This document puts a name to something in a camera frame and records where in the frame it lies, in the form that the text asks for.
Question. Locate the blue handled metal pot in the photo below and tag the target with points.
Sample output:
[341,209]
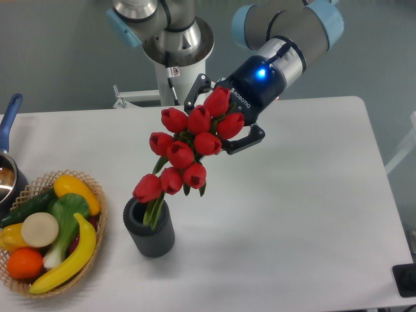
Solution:
[13,181]

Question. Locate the red tulip bouquet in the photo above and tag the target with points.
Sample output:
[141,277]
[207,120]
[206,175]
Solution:
[187,140]

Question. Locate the black device at table edge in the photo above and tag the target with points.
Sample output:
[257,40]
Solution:
[404,275]

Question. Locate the green bok choy toy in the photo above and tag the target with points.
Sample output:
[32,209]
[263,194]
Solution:
[63,209]

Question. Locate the dark grey ribbed vase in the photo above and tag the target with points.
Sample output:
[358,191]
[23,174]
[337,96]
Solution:
[150,242]

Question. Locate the dark green cucumber toy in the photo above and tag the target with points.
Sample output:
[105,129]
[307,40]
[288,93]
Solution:
[36,204]

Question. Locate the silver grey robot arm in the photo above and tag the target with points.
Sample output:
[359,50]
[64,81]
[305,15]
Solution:
[287,37]

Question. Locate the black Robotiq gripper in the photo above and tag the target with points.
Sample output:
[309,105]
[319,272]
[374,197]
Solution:
[254,86]

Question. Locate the woven wicker basket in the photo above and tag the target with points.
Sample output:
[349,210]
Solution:
[36,187]

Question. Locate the yellow bell pepper toy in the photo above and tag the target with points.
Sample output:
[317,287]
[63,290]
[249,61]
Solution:
[11,238]

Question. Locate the white table clamp bracket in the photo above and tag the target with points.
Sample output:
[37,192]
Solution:
[126,100]

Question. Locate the beige round radish slice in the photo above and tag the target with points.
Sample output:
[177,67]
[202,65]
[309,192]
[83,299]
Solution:
[40,229]

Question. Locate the white frame at right edge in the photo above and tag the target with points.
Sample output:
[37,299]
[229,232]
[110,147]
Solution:
[404,147]

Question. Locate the orange plastic fruit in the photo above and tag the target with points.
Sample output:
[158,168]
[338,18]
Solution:
[24,263]

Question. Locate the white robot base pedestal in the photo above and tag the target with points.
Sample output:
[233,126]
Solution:
[182,80]

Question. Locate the yellow plastic banana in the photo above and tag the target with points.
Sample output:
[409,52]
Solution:
[73,264]

